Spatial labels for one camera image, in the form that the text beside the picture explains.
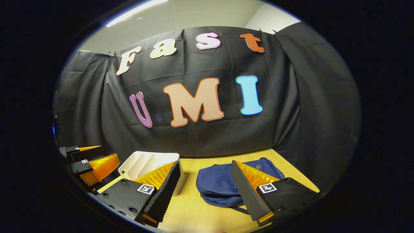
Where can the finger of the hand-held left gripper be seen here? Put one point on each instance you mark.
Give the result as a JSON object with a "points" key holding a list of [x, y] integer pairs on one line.
{"points": [[100, 166], [87, 155]]}

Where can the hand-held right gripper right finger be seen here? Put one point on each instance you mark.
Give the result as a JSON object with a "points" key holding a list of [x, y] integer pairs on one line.
{"points": [[247, 194]]}

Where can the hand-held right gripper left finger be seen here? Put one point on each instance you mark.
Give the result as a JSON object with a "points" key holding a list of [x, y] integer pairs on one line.
{"points": [[165, 194]]}

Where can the blue schoolbag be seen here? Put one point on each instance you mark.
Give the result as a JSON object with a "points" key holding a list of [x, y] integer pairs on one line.
{"points": [[216, 187]]}

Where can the white bookshelf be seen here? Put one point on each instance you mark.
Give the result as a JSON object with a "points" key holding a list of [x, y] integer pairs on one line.
{"points": [[145, 163]]}

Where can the black backdrop cloth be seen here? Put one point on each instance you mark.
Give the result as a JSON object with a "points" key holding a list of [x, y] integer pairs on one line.
{"points": [[307, 113]]}

